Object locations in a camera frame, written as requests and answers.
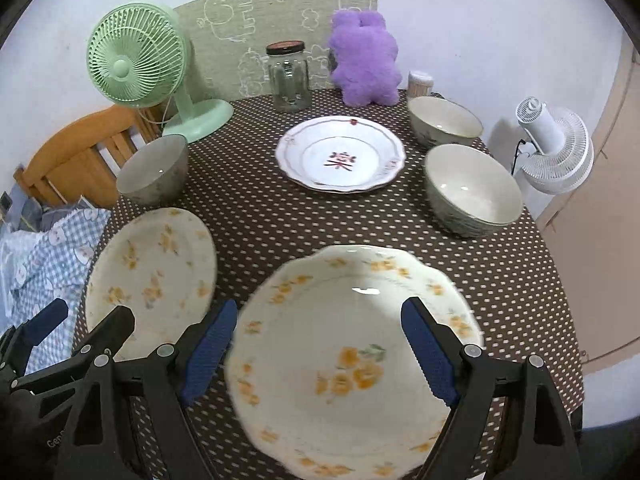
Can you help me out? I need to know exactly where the green desk fan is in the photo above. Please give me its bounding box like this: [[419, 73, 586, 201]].
[[86, 2, 233, 143]]

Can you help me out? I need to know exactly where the cream patterned bowl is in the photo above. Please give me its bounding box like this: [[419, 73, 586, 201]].
[[408, 96, 484, 148], [424, 144, 524, 238]]

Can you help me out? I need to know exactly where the white clip fan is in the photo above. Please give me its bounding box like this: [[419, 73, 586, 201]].
[[515, 96, 594, 195]]

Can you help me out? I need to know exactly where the toothpick container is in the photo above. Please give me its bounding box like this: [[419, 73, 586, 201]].
[[407, 70, 434, 100]]

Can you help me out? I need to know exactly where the grey ceramic bowl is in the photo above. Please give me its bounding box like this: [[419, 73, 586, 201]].
[[116, 134, 189, 206]]

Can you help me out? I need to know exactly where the orange wooden chair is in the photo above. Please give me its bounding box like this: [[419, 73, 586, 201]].
[[13, 105, 160, 209]]

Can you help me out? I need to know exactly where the purple plush toy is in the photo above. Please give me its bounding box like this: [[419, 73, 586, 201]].
[[329, 10, 402, 107]]

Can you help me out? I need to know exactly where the brown polka dot tablecloth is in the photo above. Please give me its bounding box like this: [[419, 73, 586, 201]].
[[70, 86, 586, 480]]

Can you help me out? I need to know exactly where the white fan black cable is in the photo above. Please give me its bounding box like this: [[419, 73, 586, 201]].
[[508, 138, 534, 177]]

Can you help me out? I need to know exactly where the red pattern white plate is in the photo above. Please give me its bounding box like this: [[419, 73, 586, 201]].
[[274, 116, 406, 194]]

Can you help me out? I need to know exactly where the blue checkered cloth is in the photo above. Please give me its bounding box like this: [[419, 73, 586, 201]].
[[1, 208, 111, 373]]

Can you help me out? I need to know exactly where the small yellow flower plate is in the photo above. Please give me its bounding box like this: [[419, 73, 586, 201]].
[[86, 208, 217, 361]]

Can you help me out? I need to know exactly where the large yellow flower plate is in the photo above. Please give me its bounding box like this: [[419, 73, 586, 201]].
[[224, 245, 484, 479]]

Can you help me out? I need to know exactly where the green elephant pattern cloth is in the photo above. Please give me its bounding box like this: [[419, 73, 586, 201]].
[[176, 0, 378, 102]]

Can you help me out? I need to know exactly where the glass jar with dark lid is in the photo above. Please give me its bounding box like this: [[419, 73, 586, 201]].
[[266, 40, 311, 113]]

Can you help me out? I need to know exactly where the green fan white cable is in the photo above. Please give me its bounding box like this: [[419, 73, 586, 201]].
[[133, 94, 174, 129]]

